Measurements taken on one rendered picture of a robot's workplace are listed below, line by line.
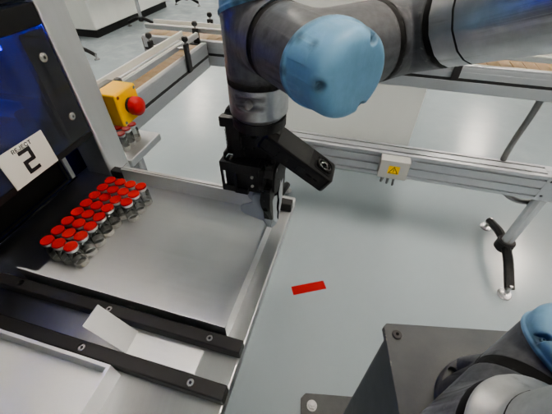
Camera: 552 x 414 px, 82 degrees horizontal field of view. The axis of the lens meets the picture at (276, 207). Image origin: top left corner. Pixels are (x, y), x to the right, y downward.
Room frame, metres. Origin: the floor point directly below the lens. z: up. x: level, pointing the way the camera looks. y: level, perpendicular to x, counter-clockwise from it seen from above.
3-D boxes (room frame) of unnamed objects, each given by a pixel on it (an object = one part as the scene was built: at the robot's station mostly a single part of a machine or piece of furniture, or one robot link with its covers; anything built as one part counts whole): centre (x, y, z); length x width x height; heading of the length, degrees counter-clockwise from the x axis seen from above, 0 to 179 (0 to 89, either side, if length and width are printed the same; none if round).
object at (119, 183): (0.40, 0.32, 0.90); 0.18 x 0.02 x 0.05; 164
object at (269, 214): (0.36, 0.01, 0.99); 0.05 x 0.02 x 0.09; 164
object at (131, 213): (0.42, 0.27, 0.90); 0.02 x 0.02 x 0.05
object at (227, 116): (0.38, 0.03, 1.06); 0.09 x 0.08 x 0.12; 74
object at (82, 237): (0.39, 0.30, 0.90); 0.18 x 0.02 x 0.05; 164
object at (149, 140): (0.69, 0.39, 0.87); 0.14 x 0.13 x 0.02; 74
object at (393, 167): (1.09, -0.50, 0.50); 0.12 x 0.05 x 0.09; 74
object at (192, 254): (0.36, 0.19, 0.90); 0.34 x 0.26 x 0.04; 74
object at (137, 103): (0.65, 0.31, 0.99); 0.04 x 0.04 x 0.04; 74
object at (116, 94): (0.66, 0.35, 0.99); 0.08 x 0.07 x 0.07; 74
